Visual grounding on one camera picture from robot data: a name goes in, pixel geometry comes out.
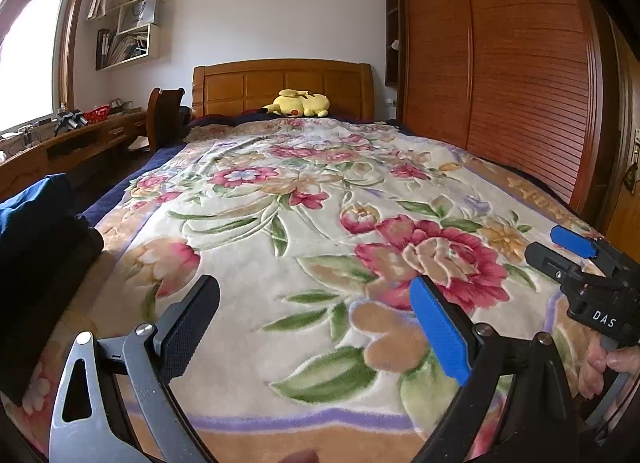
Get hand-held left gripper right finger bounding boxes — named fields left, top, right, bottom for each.
left=410, top=274, right=585, bottom=463

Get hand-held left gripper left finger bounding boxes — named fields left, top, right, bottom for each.
left=48, top=273, right=221, bottom=463

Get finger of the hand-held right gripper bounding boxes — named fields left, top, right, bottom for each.
left=525, top=242, right=582, bottom=290
left=550, top=224, right=608, bottom=274

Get blue suit jacket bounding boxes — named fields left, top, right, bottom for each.
left=0, top=173, right=81, bottom=274

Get black folded clothes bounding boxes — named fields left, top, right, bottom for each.
left=0, top=216, right=106, bottom=406

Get person's right hand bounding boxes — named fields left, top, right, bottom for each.
left=580, top=330, right=640, bottom=400

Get floral blanket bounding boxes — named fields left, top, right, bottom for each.
left=0, top=118, right=616, bottom=463

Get wooden sliding wardrobe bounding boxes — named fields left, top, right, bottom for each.
left=385, top=0, right=631, bottom=236

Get wooden chair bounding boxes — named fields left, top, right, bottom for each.
left=146, top=87, right=187, bottom=151

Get wooden desk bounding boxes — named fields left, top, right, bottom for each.
left=0, top=108, right=151, bottom=201

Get black gadget on desk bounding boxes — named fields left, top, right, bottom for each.
left=52, top=108, right=87, bottom=136

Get wooden bed headboard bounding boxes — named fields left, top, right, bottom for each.
left=192, top=59, right=376, bottom=121

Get yellow plush toy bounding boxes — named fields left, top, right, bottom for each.
left=265, top=88, right=331, bottom=118

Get stack of books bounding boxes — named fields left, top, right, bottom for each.
left=96, top=28, right=150, bottom=69

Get wooden corner shelf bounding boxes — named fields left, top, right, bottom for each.
left=385, top=0, right=403, bottom=89

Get window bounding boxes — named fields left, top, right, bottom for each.
left=0, top=0, right=98, bottom=139

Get white paper bag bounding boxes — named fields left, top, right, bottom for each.
left=117, top=0, right=158, bottom=29

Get white wall shelf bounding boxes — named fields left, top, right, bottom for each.
left=85, top=0, right=168, bottom=71

